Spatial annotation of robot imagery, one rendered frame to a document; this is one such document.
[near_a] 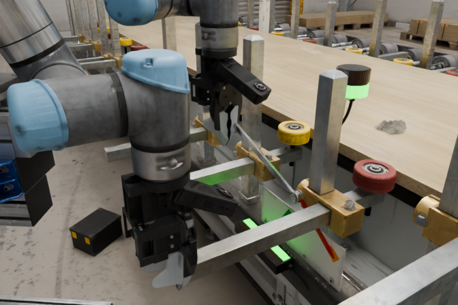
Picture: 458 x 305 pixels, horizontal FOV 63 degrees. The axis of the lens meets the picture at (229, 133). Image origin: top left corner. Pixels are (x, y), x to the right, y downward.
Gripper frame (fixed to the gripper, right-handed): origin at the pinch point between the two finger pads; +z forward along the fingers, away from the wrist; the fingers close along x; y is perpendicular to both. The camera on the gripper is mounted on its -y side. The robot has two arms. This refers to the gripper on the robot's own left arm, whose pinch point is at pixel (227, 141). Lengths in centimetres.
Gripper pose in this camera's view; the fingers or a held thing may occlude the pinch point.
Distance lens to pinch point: 82.3
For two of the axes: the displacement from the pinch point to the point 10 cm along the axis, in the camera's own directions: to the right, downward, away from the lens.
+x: -6.4, 3.1, -7.0
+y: -7.7, -2.6, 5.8
